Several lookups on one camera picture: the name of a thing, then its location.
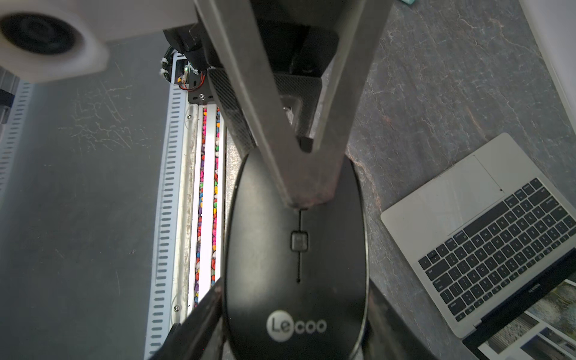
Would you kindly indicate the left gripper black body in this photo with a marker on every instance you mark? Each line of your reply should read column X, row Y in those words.
column 298, row 55

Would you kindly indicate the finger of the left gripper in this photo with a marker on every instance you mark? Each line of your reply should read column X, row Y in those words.
column 359, row 29
column 233, row 30

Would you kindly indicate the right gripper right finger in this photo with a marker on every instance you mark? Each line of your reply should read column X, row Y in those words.
column 387, row 335

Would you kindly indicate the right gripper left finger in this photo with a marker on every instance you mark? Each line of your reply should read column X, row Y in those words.
column 201, row 335

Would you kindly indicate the black wireless mouse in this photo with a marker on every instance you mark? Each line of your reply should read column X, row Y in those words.
column 295, row 282

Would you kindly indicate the silver laptop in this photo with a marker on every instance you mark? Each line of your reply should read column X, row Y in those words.
column 492, row 240

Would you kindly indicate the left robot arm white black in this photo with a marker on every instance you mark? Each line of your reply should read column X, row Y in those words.
column 51, row 40

